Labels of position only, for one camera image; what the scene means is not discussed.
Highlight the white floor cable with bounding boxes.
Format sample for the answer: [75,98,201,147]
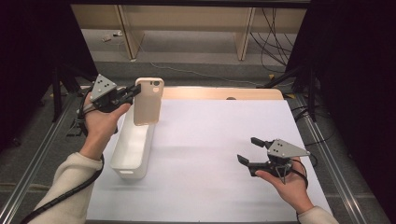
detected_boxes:
[136,43,260,87]

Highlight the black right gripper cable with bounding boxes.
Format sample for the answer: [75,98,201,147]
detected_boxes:
[290,158,310,189]

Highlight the black curtain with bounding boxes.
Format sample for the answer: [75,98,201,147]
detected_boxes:
[0,0,99,153]
[284,0,396,216]

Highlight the bundle of black hanging cables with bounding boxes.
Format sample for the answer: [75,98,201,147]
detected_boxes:
[250,7,295,74]

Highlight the white plastic storage bin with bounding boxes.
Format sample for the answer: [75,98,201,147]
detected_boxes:
[109,105,157,180]

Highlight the beige phone case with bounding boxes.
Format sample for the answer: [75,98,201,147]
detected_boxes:
[134,77,165,127]

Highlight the person's left hand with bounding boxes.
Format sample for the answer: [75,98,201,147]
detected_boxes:
[78,92,132,157]

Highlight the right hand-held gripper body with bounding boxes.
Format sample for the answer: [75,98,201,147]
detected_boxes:
[247,138,312,185]

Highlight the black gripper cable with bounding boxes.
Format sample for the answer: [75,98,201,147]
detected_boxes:
[290,158,310,189]
[20,87,106,224]

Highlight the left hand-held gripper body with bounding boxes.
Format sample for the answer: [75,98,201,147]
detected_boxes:
[89,73,130,114]

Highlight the black floor cables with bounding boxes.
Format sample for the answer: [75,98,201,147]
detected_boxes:
[292,105,337,147]

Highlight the person's right hand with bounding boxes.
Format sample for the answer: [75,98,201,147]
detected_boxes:
[254,157,316,215]

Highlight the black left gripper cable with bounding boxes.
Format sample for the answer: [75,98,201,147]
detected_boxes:
[20,87,106,224]

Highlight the light wooden shelf unit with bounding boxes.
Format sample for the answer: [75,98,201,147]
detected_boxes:
[70,4,307,62]

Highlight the black tripod stand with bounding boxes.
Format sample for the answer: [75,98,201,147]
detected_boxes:
[50,63,118,123]
[256,63,318,122]

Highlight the white table sheet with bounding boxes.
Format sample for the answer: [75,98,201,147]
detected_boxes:
[86,98,332,222]

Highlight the aluminium floor rail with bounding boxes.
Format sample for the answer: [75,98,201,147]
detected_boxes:
[295,92,370,224]
[0,91,78,224]

